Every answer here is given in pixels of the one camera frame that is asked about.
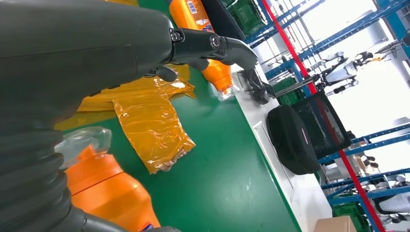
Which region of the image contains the red metal pole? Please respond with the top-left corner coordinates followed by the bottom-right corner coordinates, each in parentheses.
top-left (261, 0), bottom-right (387, 232)

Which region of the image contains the yellow plastic sheet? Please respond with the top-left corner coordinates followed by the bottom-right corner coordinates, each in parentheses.
top-left (54, 0), bottom-right (197, 175)

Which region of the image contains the white table with cable slot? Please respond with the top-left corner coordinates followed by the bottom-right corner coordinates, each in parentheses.
top-left (230, 62), bottom-right (334, 232)

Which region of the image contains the brown cardboard box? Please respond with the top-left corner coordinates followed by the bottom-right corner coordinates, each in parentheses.
top-left (314, 215), bottom-right (358, 232)

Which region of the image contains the black mesh office chair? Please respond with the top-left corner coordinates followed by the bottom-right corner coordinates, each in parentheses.
top-left (291, 91), bottom-right (352, 160)

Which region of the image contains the white humanoid robot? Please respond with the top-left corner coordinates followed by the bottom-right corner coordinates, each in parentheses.
top-left (309, 51), bottom-right (374, 97)

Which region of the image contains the white table cable slot cover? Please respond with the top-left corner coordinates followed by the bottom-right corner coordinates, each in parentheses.
top-left (253, 121), bottom-right (295, 203)

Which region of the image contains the green plastic crate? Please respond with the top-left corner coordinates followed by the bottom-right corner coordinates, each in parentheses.
top-left (331, 202), bottom-right (371, 232)
top-left (222, 0), bottom-right (267, 38)
top-left (273, 76), bottom-right (306, 106)

